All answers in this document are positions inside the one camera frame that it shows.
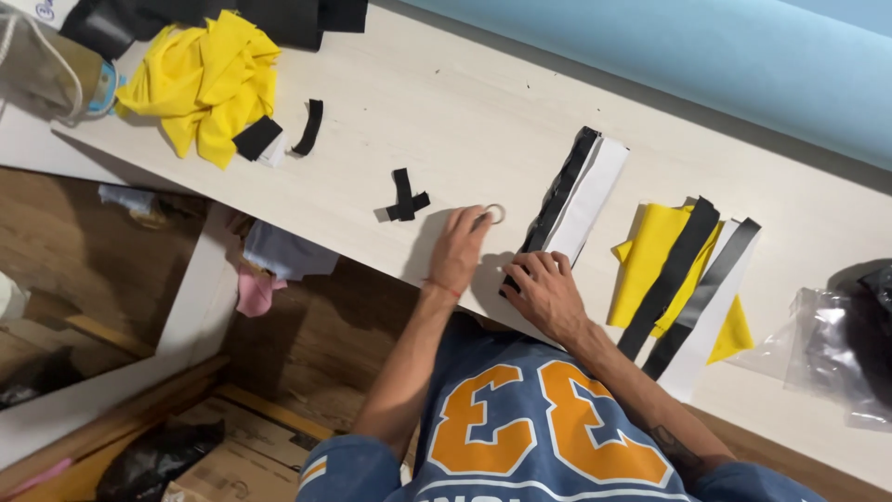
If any person's right hand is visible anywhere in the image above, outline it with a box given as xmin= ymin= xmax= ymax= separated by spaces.
xmin=500 ymin=251 xmax=592 ymax=345

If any person's left hand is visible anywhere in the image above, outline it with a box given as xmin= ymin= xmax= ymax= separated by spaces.
xmin=426 ymin=204 xmax=497 ymax=298

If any black short webbing strip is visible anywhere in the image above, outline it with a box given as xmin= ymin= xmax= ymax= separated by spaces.
xmin=385 ymin=192 xmax=432 ymax=222
xmin=392 ymin=167 xmax=416 ymax=223

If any long white fabric strip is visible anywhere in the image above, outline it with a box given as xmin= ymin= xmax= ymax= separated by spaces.
xmin=542 ymin=135 xmax=631 ymax=270

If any flat yellow fabric piece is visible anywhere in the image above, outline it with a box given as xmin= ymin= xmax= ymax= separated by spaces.
xmin=606 ymin=201 xmax=727 ymax=340

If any blue shirt with orange print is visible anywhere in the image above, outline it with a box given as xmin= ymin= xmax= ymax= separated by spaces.
xmin=295 ymin=312 xmax=832 ymax=502

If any grey cloth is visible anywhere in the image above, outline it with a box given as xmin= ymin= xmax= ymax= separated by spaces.
xmin=242 ymin=219 xmax=341 ymax=282

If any wide white fabric strip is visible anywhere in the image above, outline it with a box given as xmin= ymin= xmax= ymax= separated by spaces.
xmin=655 ymin=218 xmax=762 ymax=404

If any curved black fabric strip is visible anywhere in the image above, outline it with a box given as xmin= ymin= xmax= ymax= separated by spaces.
xmin=291 ymin=99 xmax=325 ymax=157

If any small white fabric patch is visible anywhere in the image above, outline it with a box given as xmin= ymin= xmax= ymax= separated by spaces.
xmin=256 ymin=132 xmax=289 ymax=169

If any yellow triangular fabric piece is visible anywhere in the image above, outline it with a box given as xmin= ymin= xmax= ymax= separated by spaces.
xmin=705 ymin=293 xmax=756 ymax=366

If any pink cloth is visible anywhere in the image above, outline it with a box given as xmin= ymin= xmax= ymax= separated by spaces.
xmin=235 ymin=263 xmax=289 ymax=319

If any black rectangular fabric patch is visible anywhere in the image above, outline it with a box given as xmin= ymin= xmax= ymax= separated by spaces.
xmin=232 ymin=115 xmax=284 ymax=163

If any large black fabric sheet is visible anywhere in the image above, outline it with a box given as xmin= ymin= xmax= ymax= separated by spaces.
xmin=59 ymin=0 xmax=370 ymax=62

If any clear plastic bag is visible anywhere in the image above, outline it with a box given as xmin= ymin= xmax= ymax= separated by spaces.
xmin=725 ymin=261 xmax=892 ymax=435

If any crumpled yellow fabric heap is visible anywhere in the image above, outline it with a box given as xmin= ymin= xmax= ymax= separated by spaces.
xmin=114 ymin=10 xmax=283 ymax=172

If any cardboard box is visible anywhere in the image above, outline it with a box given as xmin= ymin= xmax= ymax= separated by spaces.
xmin=162 ymin=396 xmax=323 ymax=502

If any pale blue cloth scrap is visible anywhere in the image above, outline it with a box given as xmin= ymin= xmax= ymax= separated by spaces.
xmin=97 ymin=183 xmax=157 ymax=215

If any black item in bag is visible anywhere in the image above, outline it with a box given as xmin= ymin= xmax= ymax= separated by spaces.
xmin=828 ymin=261 xmax=892 ymax=414

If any light blue plastic tool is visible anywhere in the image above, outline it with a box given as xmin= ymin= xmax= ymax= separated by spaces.
xmin=86 ymin=59 xmax=128 ymax=117

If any black plastic bag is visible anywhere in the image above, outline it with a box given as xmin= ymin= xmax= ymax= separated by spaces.
xmin=95 ymin=417 xmax=226 ymax=502

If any red string bracelet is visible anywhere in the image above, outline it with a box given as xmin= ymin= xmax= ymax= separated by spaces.
xmin=421 ymin=277 xmax=463 ymax=301

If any black webbing strap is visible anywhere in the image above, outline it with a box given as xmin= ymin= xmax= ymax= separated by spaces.
xmin=616 ymin=196 xmax=721 ymax=363

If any dark grey webbing strap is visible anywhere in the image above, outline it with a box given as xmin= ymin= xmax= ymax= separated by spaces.
xmin=640 ymin=217 xmax=762 ymax=382

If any beige drawstring bag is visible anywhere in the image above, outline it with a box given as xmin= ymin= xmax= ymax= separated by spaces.
xmin=0 ymin=6 xmax=121 ymax=128

